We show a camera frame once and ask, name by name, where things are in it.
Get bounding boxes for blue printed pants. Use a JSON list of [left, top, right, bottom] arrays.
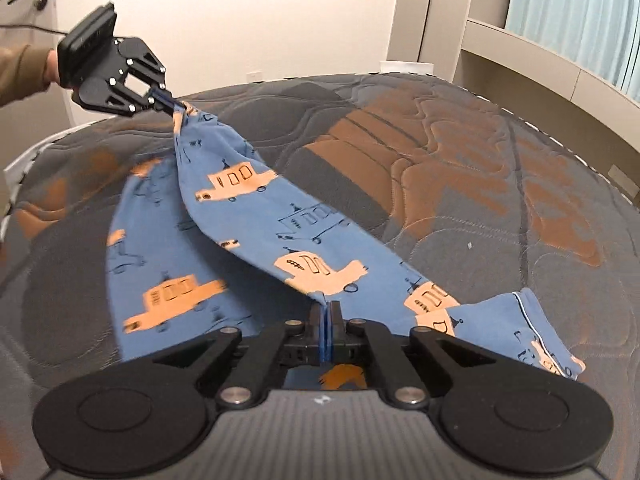
[[106, 100, 587, 392]]

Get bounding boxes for person's left forearm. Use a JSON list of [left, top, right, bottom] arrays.
[[0, 45, 64, 109]]

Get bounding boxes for white door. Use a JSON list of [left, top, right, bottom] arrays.
[[0, 0, 72, 133]]

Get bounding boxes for light blue curtain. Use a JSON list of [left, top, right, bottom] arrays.
[[504, 0, 640, 95]]

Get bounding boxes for thin black cable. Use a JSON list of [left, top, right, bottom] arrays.
[[0, 23, 69, 37]]

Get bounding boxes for beige window alcove frame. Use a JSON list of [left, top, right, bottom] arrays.
[[386, 0, 640, 117]]

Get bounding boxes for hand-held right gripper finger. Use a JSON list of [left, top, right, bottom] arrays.
[[150, 302, 329, 407], [327, 300, 495, 407]]

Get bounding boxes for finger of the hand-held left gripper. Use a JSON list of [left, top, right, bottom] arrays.
[[114, 36, 184, 110], [71, 77, 176, 118]]

